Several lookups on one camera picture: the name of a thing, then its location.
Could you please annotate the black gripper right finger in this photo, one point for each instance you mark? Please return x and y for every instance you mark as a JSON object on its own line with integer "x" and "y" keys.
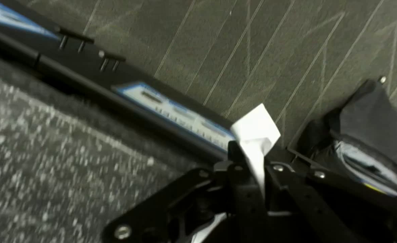
{"x": 306, "y": 210}

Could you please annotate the small white paper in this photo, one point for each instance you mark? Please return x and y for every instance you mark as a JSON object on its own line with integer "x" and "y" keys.
{"x": 257, "y": 129}

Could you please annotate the black and grey backpack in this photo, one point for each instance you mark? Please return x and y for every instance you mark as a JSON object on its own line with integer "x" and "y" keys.
{"x": 368, "y": 129}

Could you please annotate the blue label with up arrow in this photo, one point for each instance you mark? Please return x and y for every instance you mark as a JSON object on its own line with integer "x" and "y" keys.
{"x": 13, "y": 20}

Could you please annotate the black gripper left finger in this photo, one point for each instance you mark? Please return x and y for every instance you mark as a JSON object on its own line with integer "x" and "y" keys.
{"x": 233, "y": 202}

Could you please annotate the blue label with down arrow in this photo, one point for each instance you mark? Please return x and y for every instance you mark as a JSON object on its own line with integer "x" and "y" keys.
{"x": 179, "y": 115}

